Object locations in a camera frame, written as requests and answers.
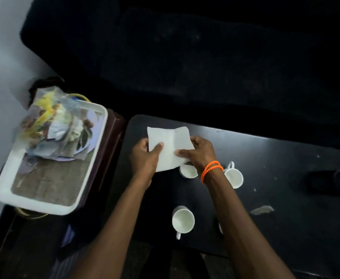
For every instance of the person's right hand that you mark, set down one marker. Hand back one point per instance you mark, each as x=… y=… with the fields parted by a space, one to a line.
x=200 y=155

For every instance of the person's left hand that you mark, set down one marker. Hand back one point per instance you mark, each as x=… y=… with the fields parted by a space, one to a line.
x=142 y=162

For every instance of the person's left thumb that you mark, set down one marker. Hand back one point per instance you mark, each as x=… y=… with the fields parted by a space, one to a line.
x=156 y=150

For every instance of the person's right thumb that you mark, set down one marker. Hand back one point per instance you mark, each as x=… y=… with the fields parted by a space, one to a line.
x=184 y=152

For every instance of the white paper napkin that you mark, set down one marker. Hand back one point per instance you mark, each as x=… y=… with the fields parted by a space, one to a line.
x=170 y=148

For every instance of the person's right forearm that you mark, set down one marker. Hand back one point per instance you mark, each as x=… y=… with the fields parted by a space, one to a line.
x=245 y=229

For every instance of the person's left forearm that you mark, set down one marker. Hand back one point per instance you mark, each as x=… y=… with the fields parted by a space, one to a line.
x=114 y=229

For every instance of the white ceramic cup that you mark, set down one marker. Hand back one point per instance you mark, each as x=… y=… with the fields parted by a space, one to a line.
x=188 y=170
x=182 y=220
x=234 y=175
x=220 y=228

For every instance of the dark red wooden stool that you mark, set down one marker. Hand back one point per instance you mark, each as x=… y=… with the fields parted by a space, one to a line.
x=106 y=153

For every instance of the black sofa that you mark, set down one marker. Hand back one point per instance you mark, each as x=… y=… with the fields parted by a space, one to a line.
x=204 y=63

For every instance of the torn paper scrap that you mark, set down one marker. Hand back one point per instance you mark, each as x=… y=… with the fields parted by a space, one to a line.
x=261 y=210

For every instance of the white plastic tray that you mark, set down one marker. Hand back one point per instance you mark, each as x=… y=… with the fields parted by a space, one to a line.
x=53 y=159

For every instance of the clear plastic bag of scraps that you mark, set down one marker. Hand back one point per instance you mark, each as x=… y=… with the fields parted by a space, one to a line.
x=55 y=124

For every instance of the dark round container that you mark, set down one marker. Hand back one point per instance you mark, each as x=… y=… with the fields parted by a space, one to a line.
x=337 y=183

